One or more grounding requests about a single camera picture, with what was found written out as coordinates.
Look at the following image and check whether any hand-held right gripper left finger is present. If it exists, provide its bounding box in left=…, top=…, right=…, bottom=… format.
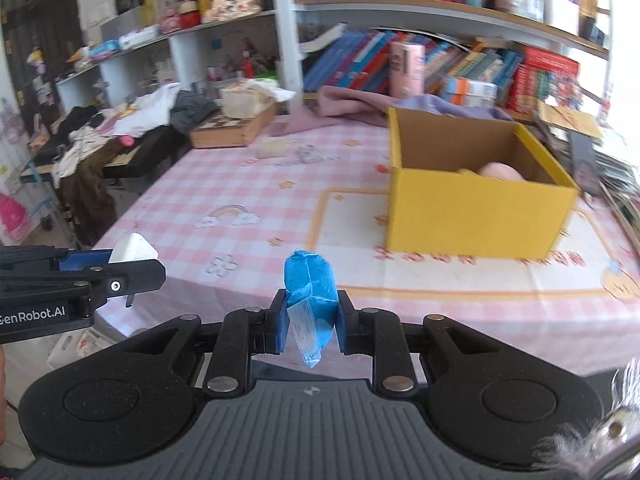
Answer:
left=165, top=290, right=292, bottom=394

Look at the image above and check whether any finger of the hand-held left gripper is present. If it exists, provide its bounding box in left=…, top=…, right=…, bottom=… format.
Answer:
left=0, top=258, right=167, bottom=312
left=0, top=244, right=115, bottom=274

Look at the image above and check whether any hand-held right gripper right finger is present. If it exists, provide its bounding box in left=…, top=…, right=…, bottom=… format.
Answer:
left=336, top=290, right=467, bottom=394

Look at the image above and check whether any blue plastic packet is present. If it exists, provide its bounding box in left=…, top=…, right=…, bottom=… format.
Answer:
left=283, top=248, right=337, bottom=370

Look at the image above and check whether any yellow cardboard box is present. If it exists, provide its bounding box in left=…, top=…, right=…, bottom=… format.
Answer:
left=385, top=106, right=582, bottom=261

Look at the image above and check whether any pink plush toy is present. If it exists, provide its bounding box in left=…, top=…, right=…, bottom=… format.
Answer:
left=476, top=161, right=527, bottom=182

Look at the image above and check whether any pile of clothes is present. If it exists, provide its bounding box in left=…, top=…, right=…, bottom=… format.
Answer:
left=29, top=82, right=222, bottom=247

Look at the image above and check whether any pink checkered tablecloth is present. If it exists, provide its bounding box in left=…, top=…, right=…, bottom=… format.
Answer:
left=91, top=114, right=640, bottom=377

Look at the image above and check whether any wooden box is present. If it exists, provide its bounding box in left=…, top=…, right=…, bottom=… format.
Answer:
left=188, top=102, right=281, bottom=150

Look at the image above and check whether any white plastic bag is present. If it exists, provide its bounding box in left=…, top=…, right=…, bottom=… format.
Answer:
left=219, top=79, right=297, bottom=120

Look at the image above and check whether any dusty pink cloth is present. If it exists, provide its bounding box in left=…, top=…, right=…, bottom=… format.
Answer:
left=264, top=85, right=392, bottom=137

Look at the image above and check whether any orange and white carton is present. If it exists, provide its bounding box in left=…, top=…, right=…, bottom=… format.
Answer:
left=444, top=75, right=499, bottom=99
left=442, top=91, right=497, bottom=108

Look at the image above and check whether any grey furry cuff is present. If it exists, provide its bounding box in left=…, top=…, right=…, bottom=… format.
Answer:
left=536, top=357, right=640, bottom=480

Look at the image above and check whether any pink cylindrical bottle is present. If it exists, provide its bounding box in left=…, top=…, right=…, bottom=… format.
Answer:
left=388, top=41, right=427, bottom=99

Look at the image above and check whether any white shelf unit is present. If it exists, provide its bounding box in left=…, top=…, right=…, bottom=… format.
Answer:
left=54, top=0, right=614, bottom=122

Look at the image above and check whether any row of leaning books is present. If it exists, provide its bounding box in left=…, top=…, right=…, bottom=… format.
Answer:
left=301, top=27, right=582, bottom=114

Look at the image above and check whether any brown paper envelope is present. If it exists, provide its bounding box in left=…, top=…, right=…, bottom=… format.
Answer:
left=537, top=101, right=604, bottom=139

